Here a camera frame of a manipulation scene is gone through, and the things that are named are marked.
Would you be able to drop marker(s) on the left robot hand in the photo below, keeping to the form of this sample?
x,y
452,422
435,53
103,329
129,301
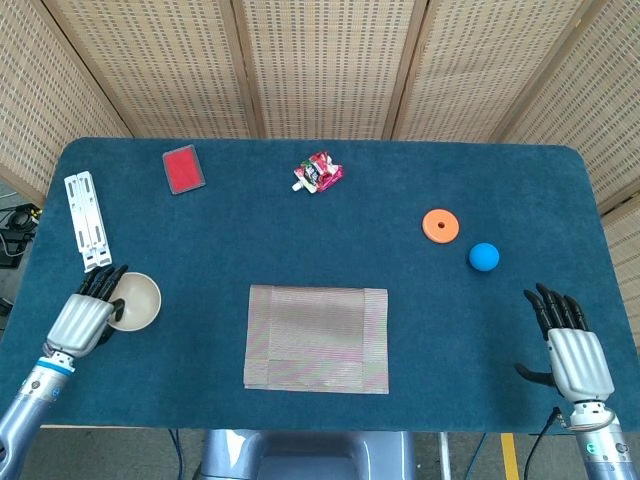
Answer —
x,y
80,320

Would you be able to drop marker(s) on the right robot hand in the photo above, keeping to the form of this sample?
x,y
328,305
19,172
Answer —
x,y
580,360

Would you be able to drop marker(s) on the beige round bowl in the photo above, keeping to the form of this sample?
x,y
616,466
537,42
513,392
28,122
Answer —
x,y
140,300

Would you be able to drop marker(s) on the brown woven placemat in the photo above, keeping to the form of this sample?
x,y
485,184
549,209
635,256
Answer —
x,y
315,340

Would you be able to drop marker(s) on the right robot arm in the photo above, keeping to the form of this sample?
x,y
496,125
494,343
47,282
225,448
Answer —
x,y
605,450

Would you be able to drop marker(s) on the white folding stand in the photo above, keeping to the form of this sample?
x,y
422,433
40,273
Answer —
x,y
89,225

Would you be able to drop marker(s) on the black floor equipment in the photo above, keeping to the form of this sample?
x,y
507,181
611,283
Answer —
x,y
17,225

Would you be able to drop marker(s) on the teal tablecloth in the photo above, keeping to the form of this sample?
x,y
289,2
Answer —
x,y
200,250

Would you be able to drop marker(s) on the blue ball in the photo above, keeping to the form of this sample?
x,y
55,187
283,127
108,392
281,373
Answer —
x,y
484,257

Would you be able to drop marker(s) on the metal table leg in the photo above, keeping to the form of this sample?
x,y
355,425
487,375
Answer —
x,y
444,455

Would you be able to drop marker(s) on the red flat case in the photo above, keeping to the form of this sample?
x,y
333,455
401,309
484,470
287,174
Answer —
x,y
184,170

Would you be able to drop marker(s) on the orange disc with hole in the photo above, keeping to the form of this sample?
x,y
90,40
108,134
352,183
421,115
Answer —
x,y
432,232

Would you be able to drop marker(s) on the blue-grey robot torso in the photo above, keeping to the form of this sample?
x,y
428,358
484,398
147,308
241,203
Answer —
x,y
300,457

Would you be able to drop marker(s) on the crumpled spout snack pouch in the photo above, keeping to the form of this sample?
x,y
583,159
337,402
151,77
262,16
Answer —
x,y
320,172

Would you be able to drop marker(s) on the woven bamboo folding screen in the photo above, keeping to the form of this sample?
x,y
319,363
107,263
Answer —
x,y
325,65

